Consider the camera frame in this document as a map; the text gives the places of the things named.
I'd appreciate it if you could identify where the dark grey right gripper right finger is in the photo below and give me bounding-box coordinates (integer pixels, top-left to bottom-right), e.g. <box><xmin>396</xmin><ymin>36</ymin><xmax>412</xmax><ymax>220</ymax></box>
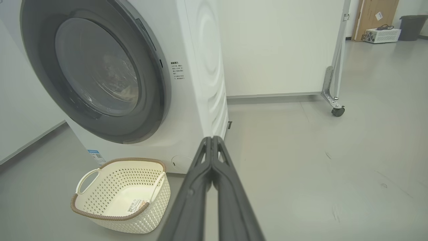
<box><xmin>212</xmin><ymin>137</ymin><xmax>266</xmax><ymax>241</ymax></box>

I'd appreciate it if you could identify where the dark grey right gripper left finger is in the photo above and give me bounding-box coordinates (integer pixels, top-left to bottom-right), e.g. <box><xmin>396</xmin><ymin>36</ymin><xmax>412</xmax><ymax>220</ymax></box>
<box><xmin>157</xmin><ymin>137</ymin><xmax>212</xmax><ymax>241</ymax></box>

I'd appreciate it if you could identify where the glass washer door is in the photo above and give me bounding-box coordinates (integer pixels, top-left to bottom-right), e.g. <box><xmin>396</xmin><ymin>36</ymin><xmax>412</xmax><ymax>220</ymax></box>
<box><xmin>20</xmin><ymin>0</ymin><xmax>172</xmax><ymax>144</ymax></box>

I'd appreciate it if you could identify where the white front-load washing machine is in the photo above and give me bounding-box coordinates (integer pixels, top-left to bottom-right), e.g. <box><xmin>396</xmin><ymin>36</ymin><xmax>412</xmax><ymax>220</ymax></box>
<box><xmin>19</xmin><ymin>0</ymin><xmax>229</xmax><ymax>174</ymax></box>

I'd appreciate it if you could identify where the round white filter cover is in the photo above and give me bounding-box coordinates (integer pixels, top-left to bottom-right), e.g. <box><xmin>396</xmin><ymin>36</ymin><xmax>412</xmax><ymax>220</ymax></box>
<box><xmin>171</xmin><ymin>155</ymin><xmax>193</xmax><ymax>173</ymax></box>

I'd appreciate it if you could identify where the white barcode label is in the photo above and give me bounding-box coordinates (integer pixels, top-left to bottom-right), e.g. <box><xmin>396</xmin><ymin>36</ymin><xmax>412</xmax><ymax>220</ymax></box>
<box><xmin>125</xmin><ymin>199</ymin><xmax>150</xmax><ymax>215</ymax></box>

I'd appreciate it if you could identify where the cream perforated laundry basket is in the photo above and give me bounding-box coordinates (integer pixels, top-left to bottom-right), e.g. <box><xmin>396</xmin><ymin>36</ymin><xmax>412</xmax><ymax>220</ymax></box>
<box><xmin>70</xmin><ymin>158</ymin><xmax>171</xmax><ymax>234</ymax></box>

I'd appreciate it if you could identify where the blue energy label sticker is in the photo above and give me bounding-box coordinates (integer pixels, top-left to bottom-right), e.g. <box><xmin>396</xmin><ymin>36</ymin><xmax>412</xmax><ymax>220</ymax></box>
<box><xmin>88</xmin><ymin>149</ymin><xmax>107</xmax><ymax>166</ymax></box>

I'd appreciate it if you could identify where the white mobile partition panel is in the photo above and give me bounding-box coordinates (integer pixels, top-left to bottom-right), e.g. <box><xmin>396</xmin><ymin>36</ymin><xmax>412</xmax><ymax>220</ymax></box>
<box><xmin>219</xmin><ymin>0</ymin><xmax>351</xmax><ymax>117</ymax></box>

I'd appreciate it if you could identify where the white vented device box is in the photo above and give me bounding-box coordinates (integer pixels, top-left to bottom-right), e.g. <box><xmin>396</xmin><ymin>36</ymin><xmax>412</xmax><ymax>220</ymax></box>
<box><xmin>364</xmin><ymin>28</ymin><xmax>402</xmax><ymax>44</ymax></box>

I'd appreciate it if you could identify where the brown cardboard box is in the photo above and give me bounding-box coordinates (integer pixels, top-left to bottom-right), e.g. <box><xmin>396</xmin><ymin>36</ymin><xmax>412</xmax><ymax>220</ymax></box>
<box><xmin>353</xmin><ymin>0</ymin><xmax>400</xmax><ymax>42</ymax></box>

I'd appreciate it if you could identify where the dark grey trash bin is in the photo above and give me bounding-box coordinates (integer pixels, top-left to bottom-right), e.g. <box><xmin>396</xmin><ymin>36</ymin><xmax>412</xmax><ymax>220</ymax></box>
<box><xmin>399</xmin><ymin>15</ymin><xmax>428</xmax><ymax>42</ymax></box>

